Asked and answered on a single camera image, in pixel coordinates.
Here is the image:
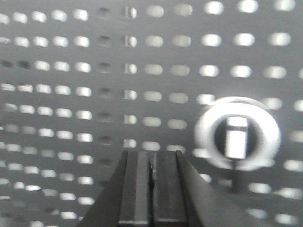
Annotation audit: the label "black perforated pegboard panel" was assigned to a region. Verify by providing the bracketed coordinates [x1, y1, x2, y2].
[0, 0, 303, 227]

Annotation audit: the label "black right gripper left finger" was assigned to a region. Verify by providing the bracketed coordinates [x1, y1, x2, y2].
[77, 151, 152, 227]

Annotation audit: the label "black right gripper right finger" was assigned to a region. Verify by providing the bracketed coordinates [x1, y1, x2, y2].
[152, 151, 267, 227]

